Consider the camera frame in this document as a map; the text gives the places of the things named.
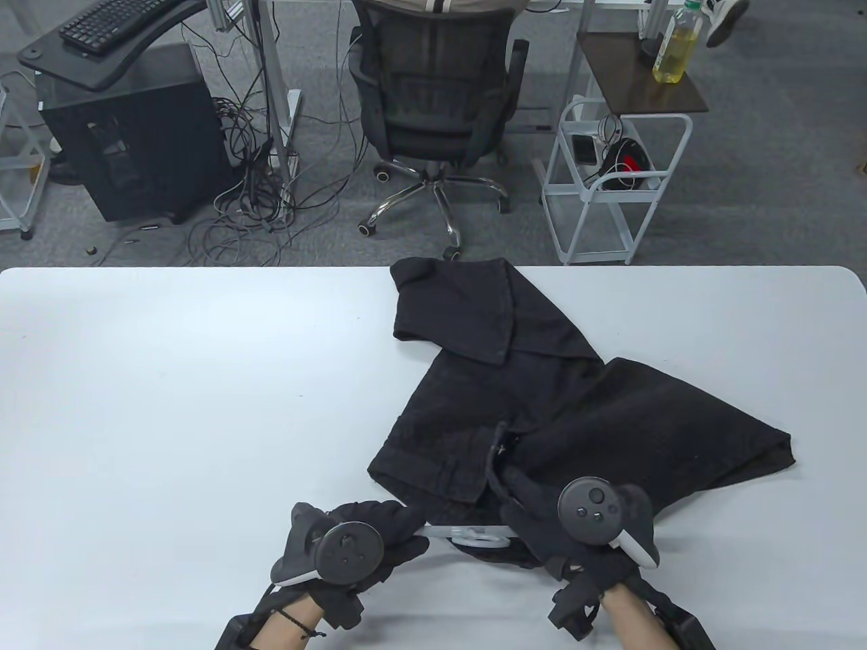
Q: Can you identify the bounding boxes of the black computer tower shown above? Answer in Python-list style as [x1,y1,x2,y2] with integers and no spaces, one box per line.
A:
[37,44,234,224]

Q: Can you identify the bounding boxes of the black keyboard tray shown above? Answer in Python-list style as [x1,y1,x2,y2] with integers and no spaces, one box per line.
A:
[18,0,207,92]

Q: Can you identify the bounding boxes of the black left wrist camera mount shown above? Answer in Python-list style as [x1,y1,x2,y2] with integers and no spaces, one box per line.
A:
[324,586,366,630]

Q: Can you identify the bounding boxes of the black right forearm pack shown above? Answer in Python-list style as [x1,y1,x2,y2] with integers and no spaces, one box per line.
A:
[650,589,717,650]

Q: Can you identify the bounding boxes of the person's left hand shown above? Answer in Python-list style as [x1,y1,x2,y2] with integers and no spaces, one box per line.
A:
[271,500,431,605]

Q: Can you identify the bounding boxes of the white rolling cart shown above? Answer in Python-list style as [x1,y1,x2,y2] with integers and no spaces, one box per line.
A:
[540,97,694,266]

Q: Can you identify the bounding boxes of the white desk frame post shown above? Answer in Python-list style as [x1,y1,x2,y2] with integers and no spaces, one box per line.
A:
[257,0,303,183]

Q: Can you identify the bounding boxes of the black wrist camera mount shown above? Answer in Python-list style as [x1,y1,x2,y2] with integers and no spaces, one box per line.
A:
[547,576,604,641]
[324,586,366,630]

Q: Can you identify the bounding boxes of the tangle of black cables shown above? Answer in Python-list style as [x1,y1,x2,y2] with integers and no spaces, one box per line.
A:
[186,41,366,268]

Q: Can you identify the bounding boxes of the person's right hand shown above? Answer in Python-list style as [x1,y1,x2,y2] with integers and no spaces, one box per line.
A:
[488,464,661,583]

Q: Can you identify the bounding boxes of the brown side table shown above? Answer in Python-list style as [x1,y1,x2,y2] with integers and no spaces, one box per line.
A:
[576,30,710,114]

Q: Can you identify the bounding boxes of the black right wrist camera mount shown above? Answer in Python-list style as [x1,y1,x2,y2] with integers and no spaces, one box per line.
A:
[547,576,604,641]

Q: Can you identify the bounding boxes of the grey plastic hanger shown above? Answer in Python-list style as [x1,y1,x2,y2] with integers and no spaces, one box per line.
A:
[417,524,513,548]

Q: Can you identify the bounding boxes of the white wire frame cart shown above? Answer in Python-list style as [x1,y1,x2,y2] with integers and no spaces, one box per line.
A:
[0,71,51,241]

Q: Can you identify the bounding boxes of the black left forearm pack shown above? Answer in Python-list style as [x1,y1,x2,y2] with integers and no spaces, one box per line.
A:
[215,613,272,650]

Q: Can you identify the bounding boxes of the yellow liquid bottle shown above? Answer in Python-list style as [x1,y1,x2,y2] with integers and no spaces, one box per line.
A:
[652,0,704,85]

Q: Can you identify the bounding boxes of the person's left forearm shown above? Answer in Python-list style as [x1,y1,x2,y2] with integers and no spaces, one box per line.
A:
[254,596,326,650]

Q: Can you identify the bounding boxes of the black cord bracelet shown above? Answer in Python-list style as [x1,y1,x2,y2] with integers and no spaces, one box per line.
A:
[276,608,327,641]

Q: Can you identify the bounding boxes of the person's right forearm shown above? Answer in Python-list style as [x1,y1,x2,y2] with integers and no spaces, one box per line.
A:
[599,579,678,650]

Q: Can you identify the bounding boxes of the black red device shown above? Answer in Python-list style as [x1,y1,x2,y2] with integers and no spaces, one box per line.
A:
[599,137,654,192]

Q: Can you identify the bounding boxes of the black keyboard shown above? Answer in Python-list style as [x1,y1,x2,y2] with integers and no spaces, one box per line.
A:
[58,0,178,56]

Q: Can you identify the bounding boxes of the black trousers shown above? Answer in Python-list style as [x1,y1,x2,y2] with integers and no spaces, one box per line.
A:
[368,256,795,569]

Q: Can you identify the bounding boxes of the black mesh office chair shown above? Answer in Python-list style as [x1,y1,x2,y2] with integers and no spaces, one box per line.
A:
[347,0,530,263]

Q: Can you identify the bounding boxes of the white power strip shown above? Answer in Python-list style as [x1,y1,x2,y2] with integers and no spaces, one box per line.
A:
[279,154,300,219]

